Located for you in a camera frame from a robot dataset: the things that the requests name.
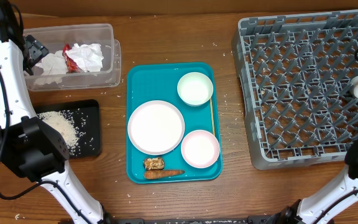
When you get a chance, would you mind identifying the carrot piece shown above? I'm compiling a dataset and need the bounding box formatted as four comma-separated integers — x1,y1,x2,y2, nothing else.
144,170,185,180

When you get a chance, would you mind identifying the rice pile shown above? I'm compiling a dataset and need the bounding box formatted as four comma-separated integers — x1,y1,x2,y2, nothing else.
37,111,98,157

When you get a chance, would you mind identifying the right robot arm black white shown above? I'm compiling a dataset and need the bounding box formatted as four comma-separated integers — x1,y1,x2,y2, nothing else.
265,139,358,224

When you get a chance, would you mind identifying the teal serving tray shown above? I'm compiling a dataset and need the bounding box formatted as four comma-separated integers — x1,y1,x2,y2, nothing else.
126,62,223,184

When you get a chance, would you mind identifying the grey dishwasher rack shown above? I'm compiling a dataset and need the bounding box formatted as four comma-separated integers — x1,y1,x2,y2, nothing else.
232,10,358,170

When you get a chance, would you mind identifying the small pink-rimmed white plate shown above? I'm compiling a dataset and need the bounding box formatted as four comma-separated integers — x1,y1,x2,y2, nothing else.
181,129,221,169

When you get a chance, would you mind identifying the large white plate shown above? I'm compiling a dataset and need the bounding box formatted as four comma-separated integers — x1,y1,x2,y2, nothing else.
127,100,185,156

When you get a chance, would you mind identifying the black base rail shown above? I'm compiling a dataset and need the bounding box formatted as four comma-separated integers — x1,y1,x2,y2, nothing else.
111,215,270,224

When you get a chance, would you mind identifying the clear plastic bin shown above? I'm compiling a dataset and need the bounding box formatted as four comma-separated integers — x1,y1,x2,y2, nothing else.
24,24,121,91

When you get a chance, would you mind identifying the red snack wrapper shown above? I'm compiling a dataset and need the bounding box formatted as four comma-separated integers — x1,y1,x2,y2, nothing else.
62,44,82,73

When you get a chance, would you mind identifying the brown food chunk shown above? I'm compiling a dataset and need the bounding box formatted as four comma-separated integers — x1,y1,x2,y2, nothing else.
143,157,165,170

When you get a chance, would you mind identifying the white napkin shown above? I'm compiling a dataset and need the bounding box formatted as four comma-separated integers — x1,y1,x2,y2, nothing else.
66,44,104,72
35,50,68,85

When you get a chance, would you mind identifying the black rectangular tray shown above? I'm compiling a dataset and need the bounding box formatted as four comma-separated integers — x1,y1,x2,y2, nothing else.
35,100,101,159

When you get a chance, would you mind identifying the light green bowl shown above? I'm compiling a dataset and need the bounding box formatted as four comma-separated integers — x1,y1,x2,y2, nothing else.
177,72,214,106

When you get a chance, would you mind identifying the wooden chopstick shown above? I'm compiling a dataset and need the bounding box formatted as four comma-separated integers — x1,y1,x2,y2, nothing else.
209,98,216,136

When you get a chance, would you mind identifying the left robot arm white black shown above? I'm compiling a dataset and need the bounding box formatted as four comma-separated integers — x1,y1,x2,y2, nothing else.
0,0,114,223

